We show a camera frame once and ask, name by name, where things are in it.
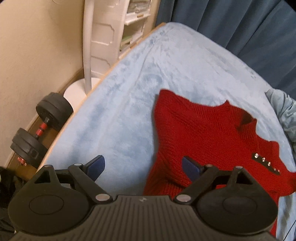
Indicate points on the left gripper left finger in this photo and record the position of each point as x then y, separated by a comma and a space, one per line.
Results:
85, 176

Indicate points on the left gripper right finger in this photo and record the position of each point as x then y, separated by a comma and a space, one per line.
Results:
201, 177

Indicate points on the red knit sweater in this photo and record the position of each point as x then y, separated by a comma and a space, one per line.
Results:
224, 136

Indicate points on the light blue fleece bed cover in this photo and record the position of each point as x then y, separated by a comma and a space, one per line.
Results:
116, 121

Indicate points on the white standing fan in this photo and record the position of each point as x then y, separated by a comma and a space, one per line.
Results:
78, 90

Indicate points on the grey-blue crumpled blanket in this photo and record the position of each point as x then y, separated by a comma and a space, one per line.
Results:
284, 107

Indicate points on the white shelf unit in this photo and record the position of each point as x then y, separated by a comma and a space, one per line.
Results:
117, 26

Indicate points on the dark blue curtain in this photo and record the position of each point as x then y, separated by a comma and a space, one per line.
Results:
260, 33

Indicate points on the black dumbbell red handle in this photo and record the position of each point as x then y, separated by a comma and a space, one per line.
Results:
54, 110

